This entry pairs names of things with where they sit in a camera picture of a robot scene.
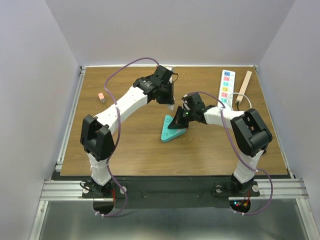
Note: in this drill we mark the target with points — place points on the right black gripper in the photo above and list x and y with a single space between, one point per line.
178 122

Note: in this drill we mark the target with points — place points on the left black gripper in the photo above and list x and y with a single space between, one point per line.
169 99

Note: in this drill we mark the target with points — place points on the white grey adapter plug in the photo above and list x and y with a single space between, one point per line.
170 106

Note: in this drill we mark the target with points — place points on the teal triangular power strip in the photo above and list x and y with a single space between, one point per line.
170 134

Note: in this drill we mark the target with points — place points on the white multicolour power strip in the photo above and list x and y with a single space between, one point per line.
226 88

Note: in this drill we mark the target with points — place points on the salmon orange charger plug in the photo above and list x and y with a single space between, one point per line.
102 97

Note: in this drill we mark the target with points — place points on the beige wooden power strip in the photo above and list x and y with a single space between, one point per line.
243 88

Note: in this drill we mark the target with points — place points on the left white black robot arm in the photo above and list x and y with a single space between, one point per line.
97 131

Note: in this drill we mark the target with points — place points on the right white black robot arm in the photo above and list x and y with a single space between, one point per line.
248 134

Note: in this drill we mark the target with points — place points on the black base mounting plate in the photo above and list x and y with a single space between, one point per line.
164 192

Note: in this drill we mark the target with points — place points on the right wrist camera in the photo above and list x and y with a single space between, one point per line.
185 102

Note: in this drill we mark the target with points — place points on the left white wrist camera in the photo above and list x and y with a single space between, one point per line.
170 68

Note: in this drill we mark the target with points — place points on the aluminium frame rail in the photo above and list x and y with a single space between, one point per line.
43 204

